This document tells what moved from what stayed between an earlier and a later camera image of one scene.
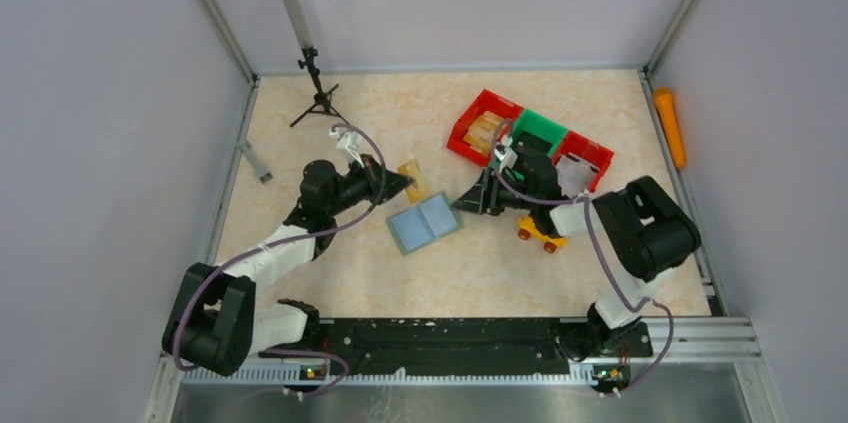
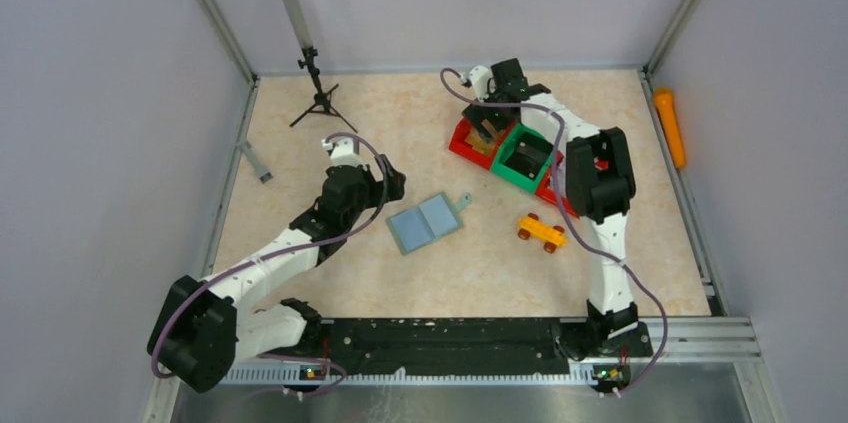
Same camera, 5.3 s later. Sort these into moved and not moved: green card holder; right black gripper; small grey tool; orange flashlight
Moved: right black gripper
Not moved: orange flashlight; green card holder; small grey tool
